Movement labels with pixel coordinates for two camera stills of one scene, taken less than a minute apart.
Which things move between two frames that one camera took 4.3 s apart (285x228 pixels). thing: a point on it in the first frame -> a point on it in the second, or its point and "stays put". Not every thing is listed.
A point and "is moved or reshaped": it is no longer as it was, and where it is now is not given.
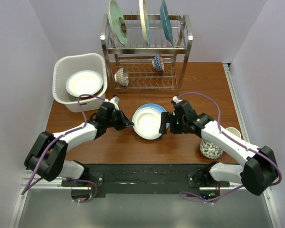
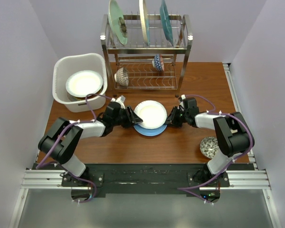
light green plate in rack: [117, 23] stays put
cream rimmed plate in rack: [145, 21] stays put
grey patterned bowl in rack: [121, 76] stays put
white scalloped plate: [86, 82] stays put
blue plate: [151, 105] -> [148, 132]
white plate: [147, 123] is moved or reshaped
